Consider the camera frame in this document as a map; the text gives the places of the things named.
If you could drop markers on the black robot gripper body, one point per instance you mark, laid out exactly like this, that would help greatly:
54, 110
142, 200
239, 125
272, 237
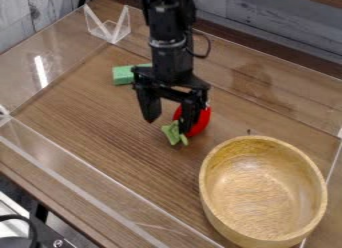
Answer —
170, 76

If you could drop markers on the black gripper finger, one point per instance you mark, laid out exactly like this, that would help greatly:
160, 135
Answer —
150, 103
190, 115

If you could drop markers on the red toy strawberry green leaves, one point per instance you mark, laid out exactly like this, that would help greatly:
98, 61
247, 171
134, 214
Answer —
172, 129

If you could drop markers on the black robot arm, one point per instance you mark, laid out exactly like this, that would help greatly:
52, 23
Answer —
170, 19

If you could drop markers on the green rectangular block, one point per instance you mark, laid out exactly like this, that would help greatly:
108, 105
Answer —
124, 74

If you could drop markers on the wooden bowl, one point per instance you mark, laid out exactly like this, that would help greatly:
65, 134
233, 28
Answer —
263, 192

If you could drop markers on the clear acrylic enclosure wall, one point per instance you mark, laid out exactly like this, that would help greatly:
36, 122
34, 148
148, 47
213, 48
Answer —
80, 149

